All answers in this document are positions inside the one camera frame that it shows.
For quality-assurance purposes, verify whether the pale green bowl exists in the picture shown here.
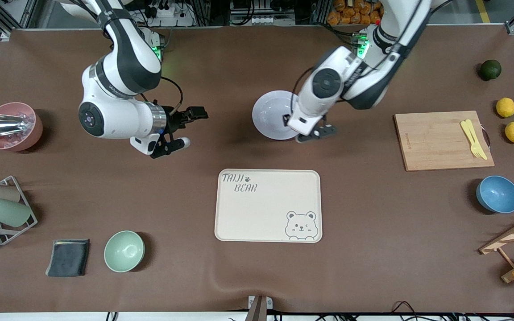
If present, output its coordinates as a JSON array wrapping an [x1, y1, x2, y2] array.
[[104, 230, 145, 273]]

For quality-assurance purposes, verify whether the yellow plastic knife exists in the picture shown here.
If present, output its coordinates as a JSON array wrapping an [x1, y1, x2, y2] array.
[[460, 119, 479, 156]]

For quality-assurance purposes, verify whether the blue bowl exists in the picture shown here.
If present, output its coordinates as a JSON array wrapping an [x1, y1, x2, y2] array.
[[476, 175, 514, 214]]

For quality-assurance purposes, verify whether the dark grey folded cloth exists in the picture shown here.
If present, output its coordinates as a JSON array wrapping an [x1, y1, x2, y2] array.
[[46, 239, 90, 277]]

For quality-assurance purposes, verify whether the brown table mat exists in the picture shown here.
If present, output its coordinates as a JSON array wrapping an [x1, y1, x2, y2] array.
[[0, 25, 514, 315]]

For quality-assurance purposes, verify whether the dark green lime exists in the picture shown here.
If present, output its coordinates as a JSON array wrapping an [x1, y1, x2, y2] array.
[[480, 59, 502, 81]]

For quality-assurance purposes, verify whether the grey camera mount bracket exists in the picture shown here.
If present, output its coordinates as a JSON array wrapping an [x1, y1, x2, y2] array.
[[245, 295, 274, 321]]

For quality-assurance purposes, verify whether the bag of orange fruit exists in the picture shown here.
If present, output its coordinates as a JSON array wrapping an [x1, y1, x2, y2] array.
[[327, 0, 382, 26]]

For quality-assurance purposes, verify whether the wooden peg rack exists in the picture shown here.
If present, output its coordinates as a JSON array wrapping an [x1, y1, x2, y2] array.
[[479, 210, 514, 284]]

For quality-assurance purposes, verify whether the wooden cutting board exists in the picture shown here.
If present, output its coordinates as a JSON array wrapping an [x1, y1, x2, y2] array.
[[394, 111, 495, 172]]

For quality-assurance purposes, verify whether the pale green cup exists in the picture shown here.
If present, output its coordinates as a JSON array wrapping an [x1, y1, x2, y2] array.
[[0, 198, 32, 227]]

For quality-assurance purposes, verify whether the pink bowl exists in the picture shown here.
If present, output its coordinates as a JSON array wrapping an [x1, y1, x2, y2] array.
[[0, 102, 43, 152]]

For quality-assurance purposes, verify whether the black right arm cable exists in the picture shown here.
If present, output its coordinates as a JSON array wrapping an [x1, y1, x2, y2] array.
[[161, 77, 184, 115]]

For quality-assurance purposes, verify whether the white round plate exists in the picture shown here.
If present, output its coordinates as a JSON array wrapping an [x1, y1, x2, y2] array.
[[252, 91, 302, 140]]

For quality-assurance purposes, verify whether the cream bear print tray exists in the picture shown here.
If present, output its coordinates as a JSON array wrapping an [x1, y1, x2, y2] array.
[[215, 169, 323, 243]]

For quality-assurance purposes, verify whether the yellow plastic fork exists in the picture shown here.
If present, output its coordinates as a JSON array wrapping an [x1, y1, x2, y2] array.
[[466, 119, 488, 160]]

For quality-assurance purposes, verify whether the white power strip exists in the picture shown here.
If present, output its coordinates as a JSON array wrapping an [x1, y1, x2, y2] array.
[[148, 4, 194, 26]]

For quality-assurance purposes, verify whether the grey wire cup rack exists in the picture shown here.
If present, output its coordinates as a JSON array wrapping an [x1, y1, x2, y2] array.
[[0, 175, 38, 246]]

